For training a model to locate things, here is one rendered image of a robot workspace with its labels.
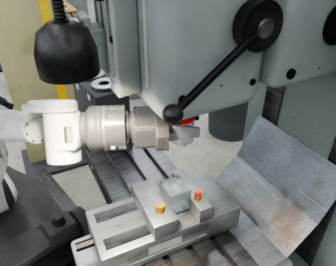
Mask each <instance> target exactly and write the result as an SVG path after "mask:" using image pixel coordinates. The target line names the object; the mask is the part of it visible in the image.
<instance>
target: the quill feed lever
mask: <svg viewBox="0 0 336 266"><path fill-rule="evenodd" d="M282 26H283V11H282V9H281V7H280V5H279V4H278V3H277V2H276V1H273V0H248V1H247V2H246V3H244V4H243V6H242V7H241V8H240V9H239V11H238V12H237V14H236V17H235V19H234V23H233V28H232V32H233V37H234V40H235V42H236V43H237V44H238V46H237V47H236V48H235V49H234V50H232V51H231V52H230V53H229V54H228V55H227V56H226V57H225V58H224V59H223V60H222V61H221V62H220V63H219V64H218V65H217V66H216V67H215V68H214V69H213V70H212V71H211V72H210V73H209V74H208V75H207V76H206V77H205V78H204V79H203V80H202V81H201V82H200V83H199V84H198V85H197V86H196V87H195V88H194V89H192V90H191V91H190V92H189V93H188V94H187V95H186V96H185V97H184V98H183V99H182V100H181V101H180V102H179V103H178V104H169V105H167V106H166V107H165V108H164V109H163V111H162V118H163V120H164V122H165V123H166V124H168V125H170V126H175V125H178V124H179V123H180V122H181V121H182V119H183V110H184V109H185V108H186V107H187V106H188V105H189V104H190V103H191V102H192V101H194V100H195V99H196V98H197V97H198V96H199V95H200V94H201V93H202V92H203V91H204V90H205V89H206V88H207V87H208V86H209V85H210V84H211V83H212V82H213V81H214V80H215V79H216V78H217V77H218V76H219V75H221V74H222V73H223V71H224V70H225V69H226V68H227V67H228V66H230V65H231V64H232V63H233V62H234V61H235V60H236V59H237V58H238V57H239V56H240V55H241V54H242V53H243V52H244V51H245V50H249V51H251V52H255V53H258V52H262V51H264V50H266V49H268V48H269V47H270V46H271V45H272V44H273V43H274V42H275V41H276V39H277V38H278V36H279V34H280V32H281V29H282Z"/></svg>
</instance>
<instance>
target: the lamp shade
mask: <svg viewBox="0 0 336 266"><path fill-rule="evenodd" d="M33 55H34V59H35V64H36V68H37V71H38V75H39V79H40V80H41V81H43V82H46V83H49V84H58V85H65V84H76V83H80V82H85V81H88V80H90V79H92V78H94V77H96V76H97V75H98V74H99V73H100V65H99V56H98V48H97V46H96V44H95V42H94V39H93V37H92V35H91V33H90V31H89V29H88V28H87V27H86V26H84V25H82V24H81V23H79V22H77V21H76V20H73V19H68V18H66V20H63V21H56V20H55V19H53V20H50V21H47V22H46V23H45V24H44V25H43V26H42V27H41V28H39V29H38V30H37V31H36V33H35V41H34V51H33Z"/></svg>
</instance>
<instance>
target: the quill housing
mask: <svg viewBox="0 0 336 266"><path fill-rule="evenodd" d="M247 1H248V0H136V7H137V27H138V47H139V68H140V79H141V92H140V93H138V94H137V95H138V96H139V97H140V98H141V99H142V100H143V101H144V102H145V103H146V104H147V105H148V106H149V107H150V108H151V109H152V110H153V111H154V112H155V113H156V114H157V115H158V116H159V117H160V118H161V119H163V118H162V111H163V109H164V108H165V107H166V106H167V105H170V104H176V105H177V104H178V103H179V102H180V101H181V100H182V99H183V98H184V97H185V96H186V95H187V94H188V93H189V92H190V91H191V90H192V89H194V88H195V87H196V86H197V85H198V84H199V83H200V82H201V81H202V80H203V79H204V78H205V77H206V76H207V75H208V74H209V73H210V72H211V71H212V70H213V69H214V68H215V67H216V66H217V65H218V64H219V63H220V62H221V61H222V60H223V59H224V58H225V57H226V56H227V55H228V54H229V53H230V52H231V51H232V50H234V49H235V48H236V47H237V46H238V44H237V43H236V42H235V40H234V37H233V32H232V28H233V23H234V19H235V17H236V14H237V12H238V11H239V9H240V8H241V7H242V6H243V4H244V3H246V2H247ZM263 52H264V51H262V52H258V53H255V52H251V51H249V50H245V51H244V52H243V53H242V54H241V55H240V56H239V57H238V58H237V59H236V60H235V61H234V62H233V63H232V64H231V65H230V66H228V67H227V68H226V69H225V70H224V71H223V73H222V74H221V75H219V76H218V77H217V78H216V79H215V80H214V81H213V82H212V83H211V84H210V85H209V86H208V87H207V88H206V89H205V90H204V91H203V92H202V93H201V94H200V95H199V96H198V97H197V98H196V99H195V100H194V101H192V102H191V103H190V104H189V105H188V106H187V107H186V108H185V109H184V110H183V120H184V119H188V118H192V117H196V116H199V115H203V114H206V113H210V112H214V111H217V110H221V109H225V108H229V107H233V106H236V105H240V104H243V103H246V102H248V101H250V100H251V99H252V98H253V97H254V96H255V94H256V91H257V86H258V80H259V74H260V68H261V64H262V58H263Z"/></svg>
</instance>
